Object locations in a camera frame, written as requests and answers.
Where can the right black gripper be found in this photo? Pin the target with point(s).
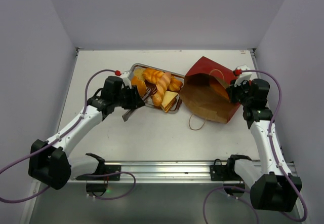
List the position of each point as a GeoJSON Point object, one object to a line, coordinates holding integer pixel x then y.
{"type": "Point", "coordinates": [234, 94]}

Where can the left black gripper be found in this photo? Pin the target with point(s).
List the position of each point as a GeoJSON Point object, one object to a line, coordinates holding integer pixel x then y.
{"type": "Point", "coordinates": [135, 101]}

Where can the round orange bun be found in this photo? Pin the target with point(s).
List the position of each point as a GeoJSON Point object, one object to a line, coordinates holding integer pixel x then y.
{"type": "Point", "coordinates": [140, 84]}

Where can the fake baguette loaf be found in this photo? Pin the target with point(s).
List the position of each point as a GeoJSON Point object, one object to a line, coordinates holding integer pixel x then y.
{"type": "Point", "coordinates": [161, 87]}

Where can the braided orange bread loaf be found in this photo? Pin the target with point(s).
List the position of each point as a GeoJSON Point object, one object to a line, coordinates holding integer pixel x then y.
{"type": "Point", "coordinates": [152, 76]}

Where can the fake triangle sandwich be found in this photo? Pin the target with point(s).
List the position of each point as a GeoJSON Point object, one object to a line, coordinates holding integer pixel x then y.
{"type": "Point", "coordinates": [168, 100]}

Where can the red brown paper bag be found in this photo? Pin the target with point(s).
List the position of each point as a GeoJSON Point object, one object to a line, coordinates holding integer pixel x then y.
{"type": "Point", "coordinates": [200, 99]}

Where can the seeded bread slice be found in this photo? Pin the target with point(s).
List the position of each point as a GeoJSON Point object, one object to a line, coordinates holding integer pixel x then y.
{"type": "Point", "coordinates": [138, 72]}

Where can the oval scored bread loaf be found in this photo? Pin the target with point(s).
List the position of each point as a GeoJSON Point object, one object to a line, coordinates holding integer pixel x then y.
{"type": "Point", "coordinates": [218, 88]}

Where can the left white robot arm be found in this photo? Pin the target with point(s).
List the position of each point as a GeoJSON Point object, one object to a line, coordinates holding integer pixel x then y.
{"type": "Point", "coordinates": [49, 162]}

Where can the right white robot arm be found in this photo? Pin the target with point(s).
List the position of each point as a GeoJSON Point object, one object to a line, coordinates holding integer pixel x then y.
{"type": "Point", "coordinates": [272, 186]}

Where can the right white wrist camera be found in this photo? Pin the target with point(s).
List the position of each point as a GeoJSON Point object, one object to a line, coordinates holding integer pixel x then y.
{"type": "Point", "coordinates": [242, 74]}

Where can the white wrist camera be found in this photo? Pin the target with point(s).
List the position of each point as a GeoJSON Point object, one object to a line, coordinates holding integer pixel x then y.
{"type": "Point", "coordinates": [242, 74]}
{"type": "Point", "coordinates": [125, 76]}

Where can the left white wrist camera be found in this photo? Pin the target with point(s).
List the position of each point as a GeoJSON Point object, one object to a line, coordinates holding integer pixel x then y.
{"type": "Point", "coordinates": [125, 76]}

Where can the aluminium mounting rail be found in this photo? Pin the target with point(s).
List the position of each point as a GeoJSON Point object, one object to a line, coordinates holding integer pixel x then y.
{"type": "Point", "coordinates": [148, 171]}

